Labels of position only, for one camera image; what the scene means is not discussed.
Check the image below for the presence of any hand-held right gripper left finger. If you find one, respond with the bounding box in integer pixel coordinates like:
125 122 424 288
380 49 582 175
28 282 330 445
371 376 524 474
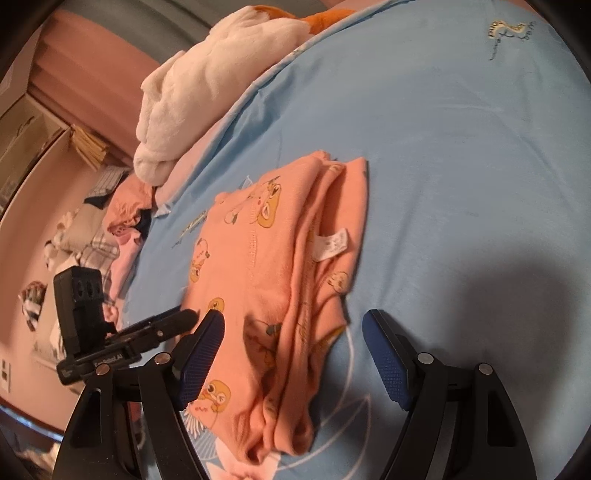
53 308 227 480

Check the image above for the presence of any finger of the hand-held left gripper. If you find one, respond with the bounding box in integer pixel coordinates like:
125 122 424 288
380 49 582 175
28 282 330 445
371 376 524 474
106 308 199 354

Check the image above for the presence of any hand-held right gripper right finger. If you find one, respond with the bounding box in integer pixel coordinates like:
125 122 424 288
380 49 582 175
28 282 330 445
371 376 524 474
361 309 539 480

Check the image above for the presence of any orange printed children's garment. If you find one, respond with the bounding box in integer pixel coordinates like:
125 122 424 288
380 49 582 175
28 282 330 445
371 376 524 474
181 150 370 466

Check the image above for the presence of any small patterned cloth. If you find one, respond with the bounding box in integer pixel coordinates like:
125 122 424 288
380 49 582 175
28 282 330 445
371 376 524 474
18 281 48 332

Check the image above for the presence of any grey plaid cloth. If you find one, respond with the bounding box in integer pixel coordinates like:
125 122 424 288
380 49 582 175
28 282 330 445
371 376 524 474
76 235 122 289

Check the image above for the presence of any light pink cloth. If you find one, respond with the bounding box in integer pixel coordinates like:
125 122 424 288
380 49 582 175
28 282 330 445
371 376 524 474
107 230 145 303

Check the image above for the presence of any beige cloth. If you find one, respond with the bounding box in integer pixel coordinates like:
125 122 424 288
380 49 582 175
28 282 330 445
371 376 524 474
54 208 112 254

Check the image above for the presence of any dark striped cloth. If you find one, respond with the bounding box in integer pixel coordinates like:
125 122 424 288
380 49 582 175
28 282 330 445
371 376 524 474
84 165 131 208

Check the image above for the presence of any pale pink blanket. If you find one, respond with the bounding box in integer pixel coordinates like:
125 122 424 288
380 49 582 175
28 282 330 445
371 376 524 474
154 124 241 208

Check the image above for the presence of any yellow folded cloth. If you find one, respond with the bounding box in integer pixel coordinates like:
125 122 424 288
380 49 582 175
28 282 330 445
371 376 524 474
69 124 110 171

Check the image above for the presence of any light blue bedsheet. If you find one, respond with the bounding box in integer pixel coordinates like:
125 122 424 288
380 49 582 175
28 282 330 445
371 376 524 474
124 0 591 480

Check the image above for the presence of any white fluffy blanket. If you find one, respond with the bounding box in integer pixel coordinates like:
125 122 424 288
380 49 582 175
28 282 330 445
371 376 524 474
133 4 356 188

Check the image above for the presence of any pink curtain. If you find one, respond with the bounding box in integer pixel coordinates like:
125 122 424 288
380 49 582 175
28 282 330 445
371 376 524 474
28 9 185 155

